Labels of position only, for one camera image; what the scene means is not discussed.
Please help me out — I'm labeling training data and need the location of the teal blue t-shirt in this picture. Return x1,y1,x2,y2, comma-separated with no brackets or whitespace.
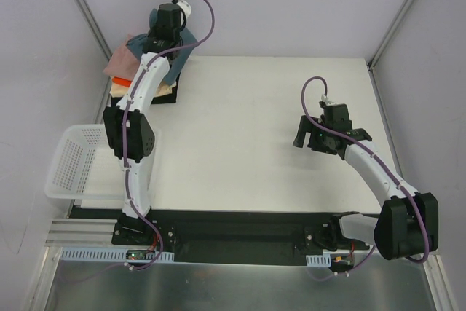
126,28,197,85

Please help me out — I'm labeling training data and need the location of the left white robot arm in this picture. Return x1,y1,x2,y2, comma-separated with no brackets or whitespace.
103,3,186,245

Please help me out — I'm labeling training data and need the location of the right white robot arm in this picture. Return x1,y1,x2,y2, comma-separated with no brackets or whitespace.
293,103,439,264

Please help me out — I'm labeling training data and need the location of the folded pink t-shirt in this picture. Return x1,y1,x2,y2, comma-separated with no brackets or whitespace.
103,34,140,81

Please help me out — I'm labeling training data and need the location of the folded orange t-shirt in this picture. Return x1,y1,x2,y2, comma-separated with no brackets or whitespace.
111,76,132,87

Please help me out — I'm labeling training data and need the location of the folded cream t-shirt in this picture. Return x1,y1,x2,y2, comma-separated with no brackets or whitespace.
110,83,177,98

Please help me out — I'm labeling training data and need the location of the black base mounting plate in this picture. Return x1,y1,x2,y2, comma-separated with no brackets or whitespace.
68,205,379,267

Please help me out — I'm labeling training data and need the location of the white perforated plastic basket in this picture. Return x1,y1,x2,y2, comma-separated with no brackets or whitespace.
43,124,163,210

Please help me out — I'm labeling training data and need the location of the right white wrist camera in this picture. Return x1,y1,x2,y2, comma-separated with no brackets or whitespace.
319,94,336,109

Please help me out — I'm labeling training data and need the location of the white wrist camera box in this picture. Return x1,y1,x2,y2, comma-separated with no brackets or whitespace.
172,0,191,18

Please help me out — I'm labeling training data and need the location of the left aluminium frame post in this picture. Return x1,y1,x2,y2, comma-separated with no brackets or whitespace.
55,0,113,60

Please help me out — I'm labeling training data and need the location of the aluminium frame post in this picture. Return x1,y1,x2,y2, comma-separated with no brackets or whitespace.
367,0,416,72
55,0,113,60

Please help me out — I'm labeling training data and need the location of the right white cable duct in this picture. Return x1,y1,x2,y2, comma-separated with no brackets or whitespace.
305,253,354,268

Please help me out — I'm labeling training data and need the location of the white cable duct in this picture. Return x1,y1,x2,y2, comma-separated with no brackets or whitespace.
60,248,175,264
305,253,354,268

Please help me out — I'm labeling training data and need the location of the right aluminium frame post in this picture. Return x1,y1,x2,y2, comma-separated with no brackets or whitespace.
367,0,416,72

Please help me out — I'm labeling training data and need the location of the horizontal aluminium rail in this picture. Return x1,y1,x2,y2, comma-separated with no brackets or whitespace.
45,218,117,248

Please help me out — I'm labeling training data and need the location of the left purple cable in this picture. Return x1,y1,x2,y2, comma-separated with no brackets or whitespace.
122,0,216,272

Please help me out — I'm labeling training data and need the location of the left white cable duct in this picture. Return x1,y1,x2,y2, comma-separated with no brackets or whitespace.
60,248,175,264

